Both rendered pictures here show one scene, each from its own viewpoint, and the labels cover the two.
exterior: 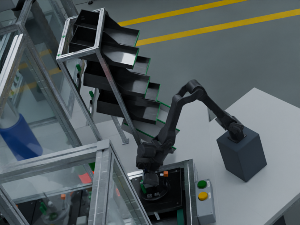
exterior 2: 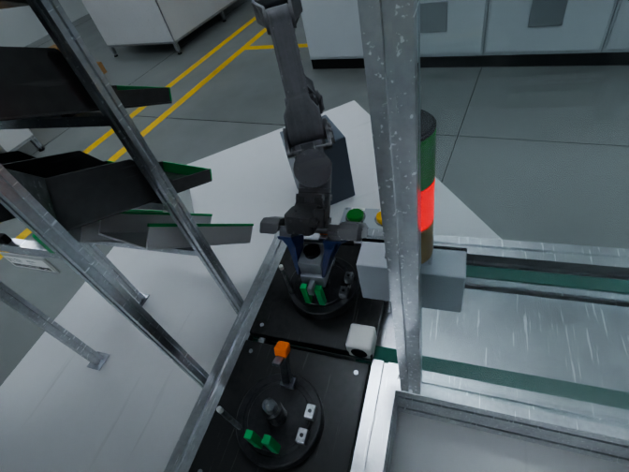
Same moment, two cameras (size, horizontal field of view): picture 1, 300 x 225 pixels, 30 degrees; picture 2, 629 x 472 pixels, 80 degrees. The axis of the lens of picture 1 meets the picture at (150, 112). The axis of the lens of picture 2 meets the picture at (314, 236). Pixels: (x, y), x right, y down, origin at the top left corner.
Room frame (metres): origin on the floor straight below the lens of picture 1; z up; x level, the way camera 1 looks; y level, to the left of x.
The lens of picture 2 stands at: (1.72, 0.55, 1.58)
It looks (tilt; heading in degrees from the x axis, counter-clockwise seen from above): 45 degrees down; 285
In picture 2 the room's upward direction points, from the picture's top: 17 degrees counter-clockwise
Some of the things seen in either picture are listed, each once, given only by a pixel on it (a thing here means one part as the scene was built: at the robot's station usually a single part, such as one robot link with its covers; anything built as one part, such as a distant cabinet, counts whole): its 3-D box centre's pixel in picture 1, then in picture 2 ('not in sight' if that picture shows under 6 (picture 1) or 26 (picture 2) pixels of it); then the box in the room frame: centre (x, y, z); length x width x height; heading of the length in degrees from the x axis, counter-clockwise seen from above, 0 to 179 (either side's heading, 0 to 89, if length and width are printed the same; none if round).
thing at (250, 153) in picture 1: (241, 152); (318, 164); (1.88, -0.32, 0.96); 0.14 x 0.14 x 0.20; 23
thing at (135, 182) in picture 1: (156, 192); (325, 291); (1.85, 0.11, 0.96); 0.24 x 0.24 x 0.02; 76
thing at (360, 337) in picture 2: not in sight; (361, 341); (1.78, 0.23, 0.97); 0.05 x 0.05 x 0.04; 76
